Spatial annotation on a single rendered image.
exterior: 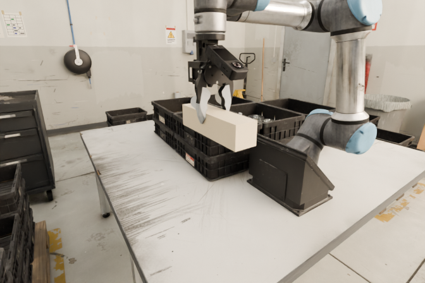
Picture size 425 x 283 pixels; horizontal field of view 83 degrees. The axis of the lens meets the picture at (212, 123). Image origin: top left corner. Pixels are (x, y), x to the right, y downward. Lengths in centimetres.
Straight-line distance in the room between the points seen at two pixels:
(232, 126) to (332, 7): 55
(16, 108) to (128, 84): 247
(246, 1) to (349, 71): 43
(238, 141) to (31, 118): 198
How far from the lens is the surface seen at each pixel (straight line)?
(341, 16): 89
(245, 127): 51
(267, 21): 84
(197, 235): 83
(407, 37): 397
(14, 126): 234
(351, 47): 89
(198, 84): 56
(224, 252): 78
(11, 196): 157
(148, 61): 455
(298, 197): 92
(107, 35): 438
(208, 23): 57
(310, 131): 100
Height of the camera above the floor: 126
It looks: 17 degrees down
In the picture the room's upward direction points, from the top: straight up
